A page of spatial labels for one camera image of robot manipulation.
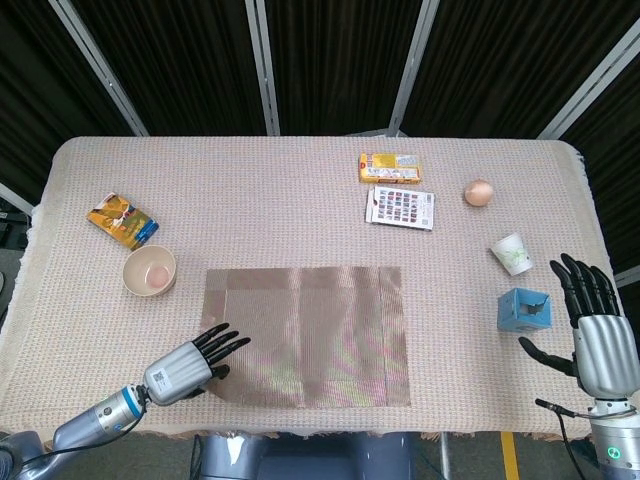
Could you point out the right silver and black hand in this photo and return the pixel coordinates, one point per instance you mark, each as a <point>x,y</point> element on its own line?
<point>607,355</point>

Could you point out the left silver and black hand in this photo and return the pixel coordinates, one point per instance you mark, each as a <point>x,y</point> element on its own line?
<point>177,372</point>

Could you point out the light brown bowl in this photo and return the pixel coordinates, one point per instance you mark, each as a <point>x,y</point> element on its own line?
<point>145,265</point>

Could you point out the brown woven placemat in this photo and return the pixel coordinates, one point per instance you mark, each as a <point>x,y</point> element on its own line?
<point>325,340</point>

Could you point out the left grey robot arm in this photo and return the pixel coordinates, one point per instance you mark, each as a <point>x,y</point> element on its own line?
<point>90,420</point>

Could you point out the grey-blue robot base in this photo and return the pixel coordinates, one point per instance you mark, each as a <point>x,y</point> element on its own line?
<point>300,460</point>

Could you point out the blue cube box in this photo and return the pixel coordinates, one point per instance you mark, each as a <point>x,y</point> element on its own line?
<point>507,312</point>

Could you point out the white paper cup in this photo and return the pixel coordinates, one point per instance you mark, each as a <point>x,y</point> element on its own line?
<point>512,255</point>

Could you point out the yellow and blue snack packet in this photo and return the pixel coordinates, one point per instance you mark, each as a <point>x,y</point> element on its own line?
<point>122,222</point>

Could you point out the dark pleated screen panel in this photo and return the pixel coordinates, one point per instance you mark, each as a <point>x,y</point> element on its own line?
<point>620,175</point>
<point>335,65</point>
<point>500,60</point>
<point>185,65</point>
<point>40,100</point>

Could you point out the beige woven tablecloth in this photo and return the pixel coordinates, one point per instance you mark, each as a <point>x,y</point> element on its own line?
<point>250,200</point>

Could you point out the metal table leg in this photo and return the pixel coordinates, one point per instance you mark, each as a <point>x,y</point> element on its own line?
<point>444,460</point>

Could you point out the peach coloured egg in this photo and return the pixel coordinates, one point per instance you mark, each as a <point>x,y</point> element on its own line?
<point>479,193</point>

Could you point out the white box with coloured squares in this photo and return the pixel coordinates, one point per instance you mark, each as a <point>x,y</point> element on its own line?
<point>400,207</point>

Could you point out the yellow cardboard box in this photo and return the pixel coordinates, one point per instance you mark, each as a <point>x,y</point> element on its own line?
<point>390,167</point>

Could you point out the white screen frame post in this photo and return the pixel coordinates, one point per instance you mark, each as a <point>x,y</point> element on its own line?
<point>630,277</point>
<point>100,70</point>
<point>262,70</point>
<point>15,197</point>
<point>590,82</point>
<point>412,70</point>

